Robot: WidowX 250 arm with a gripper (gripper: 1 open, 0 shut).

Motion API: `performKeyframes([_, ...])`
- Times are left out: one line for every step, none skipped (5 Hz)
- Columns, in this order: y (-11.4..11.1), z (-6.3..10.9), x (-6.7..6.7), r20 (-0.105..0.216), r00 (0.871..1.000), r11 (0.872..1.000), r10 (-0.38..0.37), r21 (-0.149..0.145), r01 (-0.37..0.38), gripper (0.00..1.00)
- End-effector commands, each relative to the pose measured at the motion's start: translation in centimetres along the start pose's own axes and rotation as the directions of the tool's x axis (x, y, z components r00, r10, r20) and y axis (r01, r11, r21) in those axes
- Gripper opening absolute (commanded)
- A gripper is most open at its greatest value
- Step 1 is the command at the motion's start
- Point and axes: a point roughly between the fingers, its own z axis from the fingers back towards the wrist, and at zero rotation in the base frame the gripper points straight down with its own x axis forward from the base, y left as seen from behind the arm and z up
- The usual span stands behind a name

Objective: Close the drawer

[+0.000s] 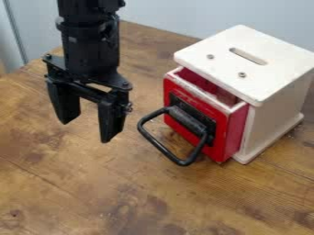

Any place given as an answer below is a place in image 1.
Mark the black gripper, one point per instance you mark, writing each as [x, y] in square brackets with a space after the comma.
[86, 73]

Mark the black metal drawer handle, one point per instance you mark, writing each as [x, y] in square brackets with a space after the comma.
[181, 119]

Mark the red drawer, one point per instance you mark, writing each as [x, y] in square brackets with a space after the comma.
[213, 106]

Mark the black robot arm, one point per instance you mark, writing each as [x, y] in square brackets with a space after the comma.
[87, 10]

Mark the white wooden drawer cabinet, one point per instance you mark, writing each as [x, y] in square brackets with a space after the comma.
[265, 71]

